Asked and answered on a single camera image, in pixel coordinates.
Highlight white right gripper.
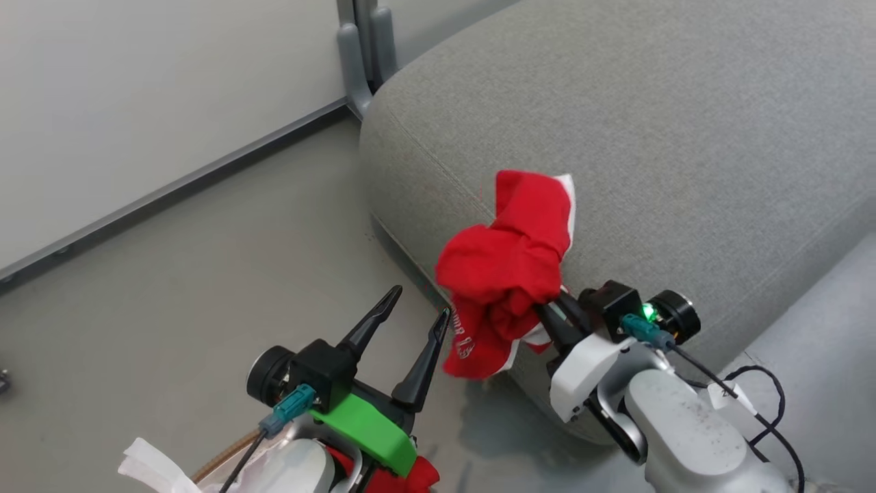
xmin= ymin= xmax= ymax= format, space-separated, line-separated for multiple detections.
xmin=533 ymin=286 xmax=675 ymax=422

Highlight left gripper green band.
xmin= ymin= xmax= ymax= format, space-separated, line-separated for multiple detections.
xmin=308 ymin=285 xmax=453 ymax=479

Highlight red white printed garment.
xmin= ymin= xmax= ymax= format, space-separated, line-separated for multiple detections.
xmin=435 ymin=170 xmax=577 ymax=381

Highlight plain red garment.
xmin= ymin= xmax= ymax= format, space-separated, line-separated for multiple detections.
xmin=327 ymin=445 xmax=441 ymax=493

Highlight grey fabric sofa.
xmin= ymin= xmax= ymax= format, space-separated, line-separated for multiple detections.
xmin=359 ymin=0 xmax=876 ymax=446

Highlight white crumpled cloth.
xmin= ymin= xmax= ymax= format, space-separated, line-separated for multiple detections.
xmin=117 ymin=437 xmax=206 ymax=493

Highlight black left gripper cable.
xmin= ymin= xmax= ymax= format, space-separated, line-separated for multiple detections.
xmin=219 ymin=383 xmax=318 ymax=493

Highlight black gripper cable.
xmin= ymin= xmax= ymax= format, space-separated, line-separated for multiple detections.
xmin=620 ymin=313 xmax=807 ymax=493
xmin=219 ymin=383 xmax=318 ymax=493

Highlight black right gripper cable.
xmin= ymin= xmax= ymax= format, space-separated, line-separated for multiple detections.
xmin=620 ymin=313 xmax=807 ymax=493

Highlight grey partition foot bracket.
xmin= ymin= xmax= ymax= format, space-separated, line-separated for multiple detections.
xmin=336 ymin=5 xmax=399 ymax=118

